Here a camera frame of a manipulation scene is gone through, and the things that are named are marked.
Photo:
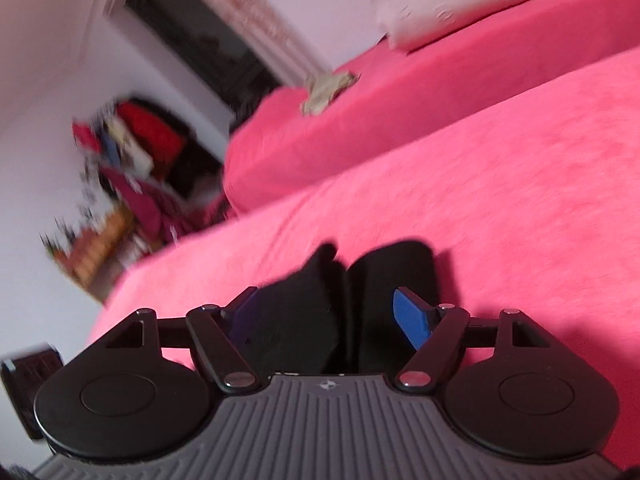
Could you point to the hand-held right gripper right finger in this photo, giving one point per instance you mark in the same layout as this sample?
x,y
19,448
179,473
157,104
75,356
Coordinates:
x,y
411,317

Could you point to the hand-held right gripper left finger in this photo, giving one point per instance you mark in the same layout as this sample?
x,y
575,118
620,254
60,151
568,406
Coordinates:
x,y
245,316

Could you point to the black knit pants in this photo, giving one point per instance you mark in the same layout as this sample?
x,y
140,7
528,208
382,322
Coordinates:
x,y
320,310

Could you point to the wooden cabinet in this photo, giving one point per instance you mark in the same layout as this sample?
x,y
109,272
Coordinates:
x,y
95,255

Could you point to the maroon hanging garment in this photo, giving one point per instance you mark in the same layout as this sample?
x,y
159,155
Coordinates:
x,y
142,200

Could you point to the cream hanging garment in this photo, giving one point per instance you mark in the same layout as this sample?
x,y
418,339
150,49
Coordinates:
x,y
132,152

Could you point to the red puffer jacket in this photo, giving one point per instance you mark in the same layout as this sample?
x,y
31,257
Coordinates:
x,y
150,135

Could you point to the blue hanging garment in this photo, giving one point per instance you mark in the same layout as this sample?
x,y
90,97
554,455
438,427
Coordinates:
x,y
111,152

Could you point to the beige crumpled garment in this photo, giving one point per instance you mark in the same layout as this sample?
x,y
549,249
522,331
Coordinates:
x,y
327,91

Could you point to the bed with pink sheet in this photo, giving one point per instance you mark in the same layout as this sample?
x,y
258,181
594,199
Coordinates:
x,y
425,75

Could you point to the dark window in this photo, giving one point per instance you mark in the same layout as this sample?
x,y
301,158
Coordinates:
x,y
200,30

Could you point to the pale pink curtain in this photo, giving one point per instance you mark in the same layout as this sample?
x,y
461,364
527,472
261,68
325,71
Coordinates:
x,y
260,15

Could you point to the pale pink embossed pillow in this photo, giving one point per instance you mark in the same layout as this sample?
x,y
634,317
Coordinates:
x,y
450,2

